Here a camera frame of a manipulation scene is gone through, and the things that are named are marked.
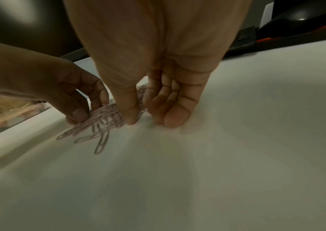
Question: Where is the person's left hand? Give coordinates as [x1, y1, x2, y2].
[0, 38, 111, 126]

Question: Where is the person's right hand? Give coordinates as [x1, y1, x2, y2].
[63, 0, 253, 129]

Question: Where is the pile of blue pink paperclips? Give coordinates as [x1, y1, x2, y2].
[56, 84, 150, 155]

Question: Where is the floral orange tin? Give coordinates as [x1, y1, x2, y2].
[0, 89, 51, 141]

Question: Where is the black computer mouse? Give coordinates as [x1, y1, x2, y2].
[265, 8, 326, 35]

